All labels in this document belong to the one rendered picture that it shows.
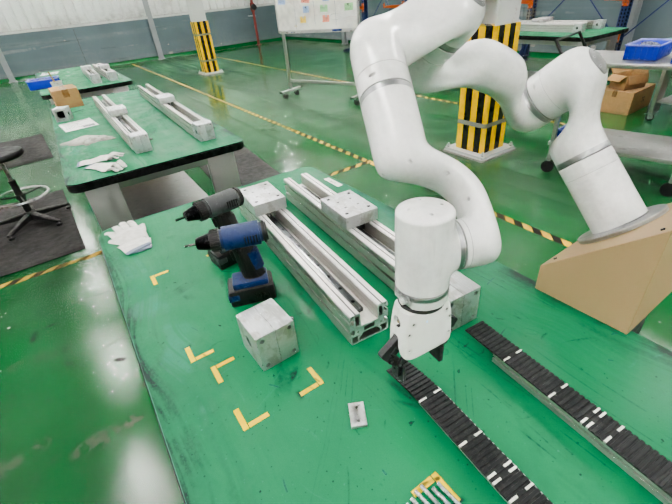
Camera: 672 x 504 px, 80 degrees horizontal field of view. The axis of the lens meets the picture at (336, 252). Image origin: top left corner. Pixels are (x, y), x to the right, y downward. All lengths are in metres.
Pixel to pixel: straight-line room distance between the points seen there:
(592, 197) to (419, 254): 0.62
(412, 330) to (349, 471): 0.26
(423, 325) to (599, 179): 0.61
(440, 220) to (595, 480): 0.49
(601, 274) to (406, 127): 0.58
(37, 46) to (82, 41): 1.17
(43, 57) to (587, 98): 15.04
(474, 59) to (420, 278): 0.52
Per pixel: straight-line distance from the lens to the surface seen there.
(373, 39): 0.72
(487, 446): 0.76
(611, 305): 1.05
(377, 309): 0.90
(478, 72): 0.94
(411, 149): 0.62
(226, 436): 0.84
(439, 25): 0.80
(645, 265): 0.98
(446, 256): 0.58
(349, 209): 1.19
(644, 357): 1.04
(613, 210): 1.11
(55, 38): 15.48
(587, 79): 1.09
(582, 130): 1.10
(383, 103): 0.66
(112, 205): 2.43
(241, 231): 0.98
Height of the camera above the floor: 1.45
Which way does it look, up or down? 33 degrees down
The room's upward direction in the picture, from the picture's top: 6 degrees counter-clockwise
